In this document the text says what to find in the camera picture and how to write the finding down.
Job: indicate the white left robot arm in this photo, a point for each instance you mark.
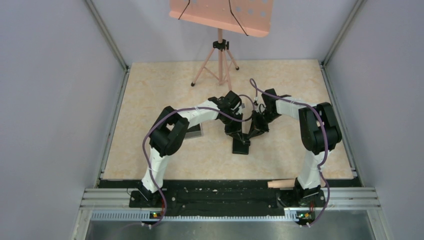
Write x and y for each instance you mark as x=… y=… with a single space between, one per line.
x=167 y=134

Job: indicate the pink toy microphone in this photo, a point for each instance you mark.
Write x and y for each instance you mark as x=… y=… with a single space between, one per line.
x=281 y=184

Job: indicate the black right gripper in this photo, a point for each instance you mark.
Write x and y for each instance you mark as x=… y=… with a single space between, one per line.
x=256 y=125

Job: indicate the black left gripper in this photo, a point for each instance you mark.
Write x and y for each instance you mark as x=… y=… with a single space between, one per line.
x=237 y=127

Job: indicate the clear acrylic tray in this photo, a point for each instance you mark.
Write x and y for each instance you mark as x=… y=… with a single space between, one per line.
x=195 y=131

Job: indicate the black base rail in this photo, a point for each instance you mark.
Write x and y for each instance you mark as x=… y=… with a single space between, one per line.
x=222 y=200

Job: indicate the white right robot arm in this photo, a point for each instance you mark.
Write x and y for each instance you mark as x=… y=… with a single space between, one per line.
x=319 y=133

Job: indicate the pink music stand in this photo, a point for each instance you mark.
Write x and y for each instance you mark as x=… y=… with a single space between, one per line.
x=251 y=18

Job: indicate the black leather card holder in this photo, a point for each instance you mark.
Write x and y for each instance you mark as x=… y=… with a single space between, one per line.
x=240 y=147

